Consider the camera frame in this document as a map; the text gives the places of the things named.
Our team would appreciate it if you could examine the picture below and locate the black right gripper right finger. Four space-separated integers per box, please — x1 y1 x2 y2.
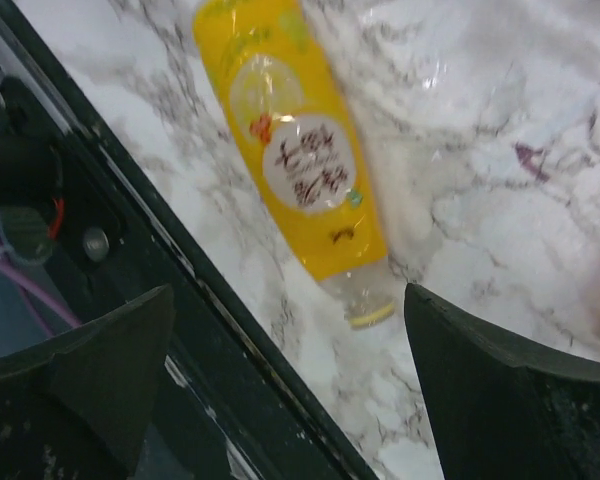
404 284 600 479

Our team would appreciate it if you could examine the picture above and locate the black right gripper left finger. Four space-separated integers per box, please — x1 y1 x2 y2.
0 285 174 479

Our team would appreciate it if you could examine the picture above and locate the yellow pomelo drink bottle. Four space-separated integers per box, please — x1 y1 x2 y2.
192 1 395 328

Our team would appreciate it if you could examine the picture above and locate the clear plastic bottle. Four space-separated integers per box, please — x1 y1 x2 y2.
303 1 600 255

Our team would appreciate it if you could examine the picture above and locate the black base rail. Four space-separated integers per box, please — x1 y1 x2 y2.
0 1 373 479

